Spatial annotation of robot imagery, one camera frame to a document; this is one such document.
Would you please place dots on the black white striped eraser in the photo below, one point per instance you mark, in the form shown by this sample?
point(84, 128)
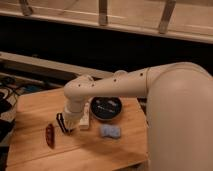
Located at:
point(60, 121)

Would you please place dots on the wooden table board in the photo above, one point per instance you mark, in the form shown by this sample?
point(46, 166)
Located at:
point(79, 151)

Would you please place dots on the blue sponge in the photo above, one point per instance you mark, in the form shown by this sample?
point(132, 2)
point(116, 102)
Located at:
point(110, 131)

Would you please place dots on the clutter of cables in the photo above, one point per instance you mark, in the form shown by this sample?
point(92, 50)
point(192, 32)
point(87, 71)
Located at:
point(9, 94)

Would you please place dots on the black round bowl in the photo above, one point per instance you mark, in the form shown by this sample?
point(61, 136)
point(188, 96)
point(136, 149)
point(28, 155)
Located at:
point(106, 108)

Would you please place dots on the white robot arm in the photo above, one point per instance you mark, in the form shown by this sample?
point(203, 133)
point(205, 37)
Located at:
point(179, 111)

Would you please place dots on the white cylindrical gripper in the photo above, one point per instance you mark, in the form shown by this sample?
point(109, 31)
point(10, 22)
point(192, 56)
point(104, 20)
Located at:
point(71, 119)

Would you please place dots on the white tube bottle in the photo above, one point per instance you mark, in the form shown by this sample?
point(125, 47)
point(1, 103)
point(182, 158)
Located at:
point(84, 123)

